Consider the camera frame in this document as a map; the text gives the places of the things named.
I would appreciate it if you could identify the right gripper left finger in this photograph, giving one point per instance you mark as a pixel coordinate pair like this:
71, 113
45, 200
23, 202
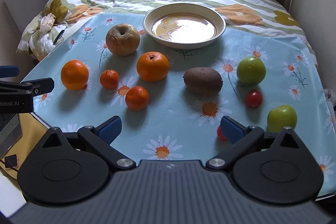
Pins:
98, 140

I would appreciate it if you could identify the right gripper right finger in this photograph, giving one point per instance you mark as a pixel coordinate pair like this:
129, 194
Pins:
243, 140

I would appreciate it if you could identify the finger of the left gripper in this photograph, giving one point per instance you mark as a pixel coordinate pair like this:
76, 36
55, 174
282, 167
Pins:
33, 87
9, 71

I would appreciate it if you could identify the red cherry tomato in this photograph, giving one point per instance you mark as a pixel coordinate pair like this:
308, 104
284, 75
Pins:
220, 135
254, 99

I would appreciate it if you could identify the large orange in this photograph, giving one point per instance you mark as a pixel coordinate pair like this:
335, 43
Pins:
153, 66
74, 75

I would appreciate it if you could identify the green apple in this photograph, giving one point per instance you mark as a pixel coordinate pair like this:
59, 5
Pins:
251, 71
282, 116

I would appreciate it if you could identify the small mandarin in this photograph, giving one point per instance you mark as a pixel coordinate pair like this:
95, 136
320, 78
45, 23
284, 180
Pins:
137, 98
109, 79

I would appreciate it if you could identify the brown kiwi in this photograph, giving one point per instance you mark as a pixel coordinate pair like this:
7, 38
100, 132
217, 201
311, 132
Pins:
203, 81

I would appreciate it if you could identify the brownish wrinkled apple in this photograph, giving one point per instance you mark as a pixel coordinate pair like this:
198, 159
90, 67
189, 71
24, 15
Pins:
122, 39

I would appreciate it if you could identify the white crumpled item on blanket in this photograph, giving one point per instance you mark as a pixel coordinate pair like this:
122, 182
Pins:
47, 23

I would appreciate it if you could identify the light blue daisy cloth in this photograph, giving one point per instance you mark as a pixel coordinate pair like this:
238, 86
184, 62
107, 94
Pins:
177, 124

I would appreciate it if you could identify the white plastic bag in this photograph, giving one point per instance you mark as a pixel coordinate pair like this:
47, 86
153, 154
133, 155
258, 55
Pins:
330, 96

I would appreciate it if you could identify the floral striped blanket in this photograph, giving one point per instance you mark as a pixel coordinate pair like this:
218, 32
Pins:
262, 17

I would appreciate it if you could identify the cream ceramic bowl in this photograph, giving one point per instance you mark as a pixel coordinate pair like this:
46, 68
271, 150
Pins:
184, 26

